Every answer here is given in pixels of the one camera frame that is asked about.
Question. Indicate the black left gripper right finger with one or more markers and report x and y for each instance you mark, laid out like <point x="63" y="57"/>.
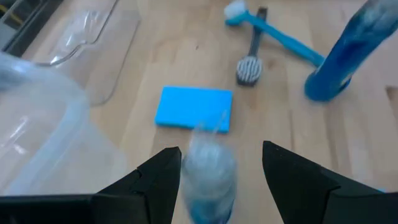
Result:
<point x="311" y="199"/>

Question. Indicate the blue dish brush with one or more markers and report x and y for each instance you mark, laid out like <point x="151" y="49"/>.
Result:
<point x="280" y="34"/>

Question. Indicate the blue Dawn dish soap bottle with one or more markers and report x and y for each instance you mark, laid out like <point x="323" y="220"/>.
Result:
<point x="342" y="62"/>
<point x="208" y="174"/>

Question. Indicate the grey metal spoon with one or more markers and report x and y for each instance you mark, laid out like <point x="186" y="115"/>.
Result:
<point x="248" y="67"/>

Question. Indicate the blue cellulose sponge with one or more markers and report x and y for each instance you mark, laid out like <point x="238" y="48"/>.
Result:
<point x="192" y="107"/>

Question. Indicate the clear plastic tub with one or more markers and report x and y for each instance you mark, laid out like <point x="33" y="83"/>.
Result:
<point x="37" y="124"/>

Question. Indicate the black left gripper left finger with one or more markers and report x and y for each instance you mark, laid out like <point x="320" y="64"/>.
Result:
<point x="124" y="202"/>

